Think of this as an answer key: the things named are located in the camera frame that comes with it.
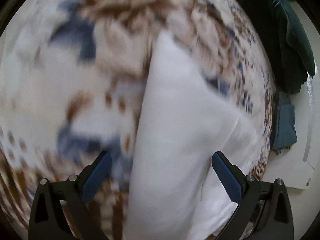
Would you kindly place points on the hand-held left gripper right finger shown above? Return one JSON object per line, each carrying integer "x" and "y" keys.
{"x": 226, "y": 176}

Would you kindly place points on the folded blue cloth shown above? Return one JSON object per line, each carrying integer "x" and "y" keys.
{"x": 285, "y": 127}

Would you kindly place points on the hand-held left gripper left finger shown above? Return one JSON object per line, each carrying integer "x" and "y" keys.
{"x": 97, "y": 177}

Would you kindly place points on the white pants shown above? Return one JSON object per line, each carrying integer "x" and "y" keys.
{"x": 180, "y": 130}

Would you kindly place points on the white headboard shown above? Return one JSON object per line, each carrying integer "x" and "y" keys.
{"x": 306, "y": 120}

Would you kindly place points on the bed with floral quilt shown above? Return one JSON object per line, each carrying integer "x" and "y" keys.
{"x": 62, "y": 80}

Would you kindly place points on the dark teal blanket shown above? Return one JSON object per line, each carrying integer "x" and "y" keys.
{"x": 280, "y": 37}

